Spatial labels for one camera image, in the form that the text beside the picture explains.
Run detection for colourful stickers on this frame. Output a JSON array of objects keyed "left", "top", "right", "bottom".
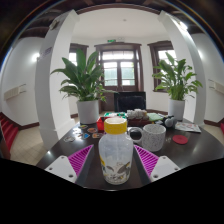
[{"left": 63, "top": 123, "right": 104, "bottom": 144}]

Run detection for printed magazine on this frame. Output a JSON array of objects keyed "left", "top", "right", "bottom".
[{"left": 174, "top": 121, "right": 202, "bottom": 134}]

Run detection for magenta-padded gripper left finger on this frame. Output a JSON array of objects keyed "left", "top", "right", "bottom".
[{"left": 44, "top": 143, "right": 95, "bottom": 188}]

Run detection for yellow-capped clear plastic bottle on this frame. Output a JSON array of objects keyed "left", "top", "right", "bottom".
[{"left": 97, "top": 116, "right": 135, "bottom": 186}]

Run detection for dark wooden double door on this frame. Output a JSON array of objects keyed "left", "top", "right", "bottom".
[{"left": 94, "top": 41, "right": 144, "bottom": 93}]

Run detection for light green cloth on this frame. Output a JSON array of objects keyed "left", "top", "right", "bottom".
[{"left": 146, "top": 112, "right": 164, "bottom": 122}]

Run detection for flat round red coaster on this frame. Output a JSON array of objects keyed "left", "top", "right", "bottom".
[{"left": 172, "top": 134, "right": 189, "bottom": 145}]

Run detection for dark-framed window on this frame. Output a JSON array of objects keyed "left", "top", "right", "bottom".
[
  {"left": 147, "top": 40, "right": 178, "bottom": 93},
  {"left": 68, "top": 43, "right": 89, "bottom": 66}
]

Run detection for black chair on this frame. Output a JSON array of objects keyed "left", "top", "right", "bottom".
[{"left": 113, "top": 91, "right": 147, "bottom": 113}]

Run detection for green box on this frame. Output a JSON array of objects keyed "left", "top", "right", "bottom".
[{"left": 103, "top": 111, "right": 128, "bottom": 120}]

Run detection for white speckled ceramic mug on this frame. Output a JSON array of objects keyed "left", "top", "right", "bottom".
[{"left": 128, "top": 123, "right": 167, "bottom": 153}]

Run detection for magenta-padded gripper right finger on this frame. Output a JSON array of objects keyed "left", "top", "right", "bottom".
[{"left": 133, "top": 143, "right": 182, "bottom": 184}]

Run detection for leafy plant in white pot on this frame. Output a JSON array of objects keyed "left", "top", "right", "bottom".
[
  {"left": 152, "top": 51, "right": 203, "bottom": 122},
  {"left": 50, "top": 48, "right": 111, "bottom": 125}
]

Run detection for brown tray with white cups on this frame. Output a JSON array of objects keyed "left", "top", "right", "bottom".
[{"left": 126, "top": 108, "right": 152, "bottom": 127}]

